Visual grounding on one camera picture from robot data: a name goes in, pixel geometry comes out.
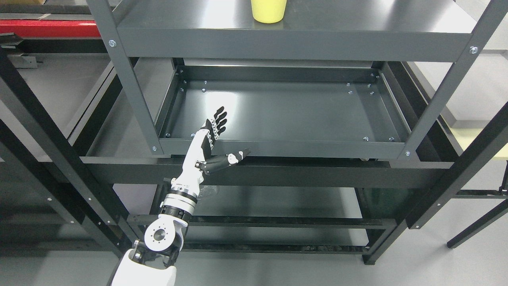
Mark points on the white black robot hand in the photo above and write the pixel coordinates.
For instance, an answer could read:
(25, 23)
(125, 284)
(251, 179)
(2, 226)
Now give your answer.
(206, 155)

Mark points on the yellow plastic cup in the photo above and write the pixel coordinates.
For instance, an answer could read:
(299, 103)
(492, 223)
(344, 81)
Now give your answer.
(268, 11)

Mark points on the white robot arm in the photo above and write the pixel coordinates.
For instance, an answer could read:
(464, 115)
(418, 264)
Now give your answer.
(151, 261)

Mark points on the dark metal shelf rack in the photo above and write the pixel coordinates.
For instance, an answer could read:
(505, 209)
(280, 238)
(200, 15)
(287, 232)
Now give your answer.
(339, 93)

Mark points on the black side shelf frame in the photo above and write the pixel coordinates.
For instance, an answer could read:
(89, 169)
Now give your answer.
(52, 106)

